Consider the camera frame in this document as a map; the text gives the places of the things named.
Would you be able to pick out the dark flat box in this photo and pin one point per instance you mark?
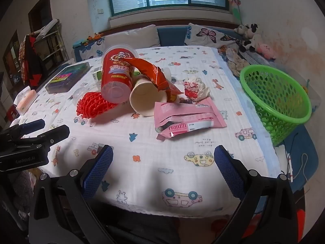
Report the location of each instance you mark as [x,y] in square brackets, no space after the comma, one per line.
[68,77]

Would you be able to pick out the large butterfly pillow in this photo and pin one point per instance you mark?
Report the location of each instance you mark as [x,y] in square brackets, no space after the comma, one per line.
[208,35]

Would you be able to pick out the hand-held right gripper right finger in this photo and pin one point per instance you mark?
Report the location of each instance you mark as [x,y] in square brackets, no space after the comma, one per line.
[227,170]

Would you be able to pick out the cow plush toy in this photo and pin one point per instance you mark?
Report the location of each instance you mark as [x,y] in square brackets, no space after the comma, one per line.
[250,38]

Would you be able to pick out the beige baby garment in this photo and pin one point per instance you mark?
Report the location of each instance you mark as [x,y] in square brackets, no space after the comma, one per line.
[237,59]

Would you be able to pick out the red black hanging clothes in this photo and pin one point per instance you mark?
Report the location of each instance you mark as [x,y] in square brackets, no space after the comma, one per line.
[30,61]

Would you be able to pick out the white paper cup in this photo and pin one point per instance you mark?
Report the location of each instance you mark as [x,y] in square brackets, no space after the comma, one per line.
[144,99]

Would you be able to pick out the colourful pinwheel decoration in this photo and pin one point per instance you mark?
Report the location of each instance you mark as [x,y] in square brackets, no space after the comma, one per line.
[234,2]

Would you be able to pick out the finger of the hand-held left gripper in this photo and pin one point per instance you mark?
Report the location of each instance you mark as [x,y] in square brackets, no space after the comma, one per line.
[57,133]
[34,125]

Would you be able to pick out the small white cup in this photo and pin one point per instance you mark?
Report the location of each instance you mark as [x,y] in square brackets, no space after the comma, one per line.
[166,72]

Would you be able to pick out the teal plastic stick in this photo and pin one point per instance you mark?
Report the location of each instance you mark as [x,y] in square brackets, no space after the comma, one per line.
[307,82]

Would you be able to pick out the dark brown wrapper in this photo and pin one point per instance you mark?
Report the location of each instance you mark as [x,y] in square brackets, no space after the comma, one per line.
[185,101]

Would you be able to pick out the beige pillow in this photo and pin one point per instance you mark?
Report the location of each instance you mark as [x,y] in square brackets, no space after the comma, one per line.
[132,36]

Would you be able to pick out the blue cushion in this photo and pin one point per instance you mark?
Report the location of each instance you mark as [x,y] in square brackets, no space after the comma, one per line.
[302,152]

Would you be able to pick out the metal shelf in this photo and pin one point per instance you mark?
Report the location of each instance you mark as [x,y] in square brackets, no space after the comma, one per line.
[49,43]

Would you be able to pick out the red chip bag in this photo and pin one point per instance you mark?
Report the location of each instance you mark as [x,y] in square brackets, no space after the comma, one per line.
[149,72]

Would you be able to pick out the small butterfly pillow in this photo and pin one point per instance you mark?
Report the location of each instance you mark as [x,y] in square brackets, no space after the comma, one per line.
[88,49]

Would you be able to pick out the green plastic basket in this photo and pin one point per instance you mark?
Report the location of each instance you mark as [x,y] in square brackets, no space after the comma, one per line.
[276,99]

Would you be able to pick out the pink plush toy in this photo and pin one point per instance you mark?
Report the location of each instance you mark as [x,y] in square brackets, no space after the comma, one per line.
[266,50]

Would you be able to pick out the person's left hand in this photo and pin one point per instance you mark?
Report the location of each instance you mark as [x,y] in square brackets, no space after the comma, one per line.
[22,185]

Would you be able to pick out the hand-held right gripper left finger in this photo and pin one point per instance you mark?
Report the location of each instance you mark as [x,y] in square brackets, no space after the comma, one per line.
[100,165]

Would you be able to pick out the pink snack packet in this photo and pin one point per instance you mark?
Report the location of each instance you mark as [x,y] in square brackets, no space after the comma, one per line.
[188,118]

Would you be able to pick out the printed blanket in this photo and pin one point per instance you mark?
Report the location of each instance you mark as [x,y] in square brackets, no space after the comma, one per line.
[127,157]

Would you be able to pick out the blue dotted cloth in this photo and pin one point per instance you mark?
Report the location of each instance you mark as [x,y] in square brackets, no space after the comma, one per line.
[251,57]

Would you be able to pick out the peach tissue pack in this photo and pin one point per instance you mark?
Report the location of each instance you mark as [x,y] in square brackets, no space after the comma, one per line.
[25,100]

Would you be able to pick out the white red wrapper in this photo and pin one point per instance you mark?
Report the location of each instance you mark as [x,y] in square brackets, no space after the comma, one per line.
[195,87]

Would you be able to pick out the clear plastic cup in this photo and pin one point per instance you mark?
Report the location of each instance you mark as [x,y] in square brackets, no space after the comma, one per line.
[80,94]

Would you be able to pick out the orange toy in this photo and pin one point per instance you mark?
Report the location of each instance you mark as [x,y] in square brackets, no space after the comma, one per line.
[92,37]

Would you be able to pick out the teal toy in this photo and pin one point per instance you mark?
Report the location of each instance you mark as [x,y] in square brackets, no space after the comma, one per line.
[80,43]

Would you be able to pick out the green white drink carton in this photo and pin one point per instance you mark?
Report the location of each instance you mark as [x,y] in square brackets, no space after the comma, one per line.
[96,75]

